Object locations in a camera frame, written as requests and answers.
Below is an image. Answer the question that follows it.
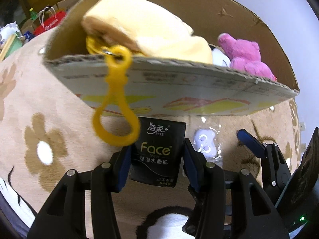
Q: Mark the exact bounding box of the pink plush bear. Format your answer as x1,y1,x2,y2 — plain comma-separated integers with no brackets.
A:
217,33,277,81

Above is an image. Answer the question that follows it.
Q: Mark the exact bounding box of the purple toy in plastic bag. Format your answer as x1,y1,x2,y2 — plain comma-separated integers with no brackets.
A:
192,122,223,166

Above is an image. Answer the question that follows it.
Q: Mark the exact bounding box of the yellow plush toy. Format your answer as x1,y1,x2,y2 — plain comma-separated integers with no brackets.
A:
81,0,212,147

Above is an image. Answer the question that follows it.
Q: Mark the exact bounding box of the open brown cardboard box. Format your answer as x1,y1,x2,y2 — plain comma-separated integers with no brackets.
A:
21,0,79,39

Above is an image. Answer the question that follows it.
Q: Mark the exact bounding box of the green yellow plush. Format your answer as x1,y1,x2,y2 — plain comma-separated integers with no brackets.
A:
0,35,23,61

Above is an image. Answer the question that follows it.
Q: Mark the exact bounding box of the white and navy plush doll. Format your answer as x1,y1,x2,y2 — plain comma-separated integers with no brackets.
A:
209,44,231,67

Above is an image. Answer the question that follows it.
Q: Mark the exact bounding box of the red paper shopping bag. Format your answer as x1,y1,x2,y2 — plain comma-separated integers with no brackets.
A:
33,6,67,36

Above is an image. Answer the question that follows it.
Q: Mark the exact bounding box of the green bottle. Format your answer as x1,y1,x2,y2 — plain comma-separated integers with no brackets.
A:
29,8,38,22

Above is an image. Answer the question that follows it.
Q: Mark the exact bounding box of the black Face tissue pack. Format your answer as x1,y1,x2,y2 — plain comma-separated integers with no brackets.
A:
130,117,186,187

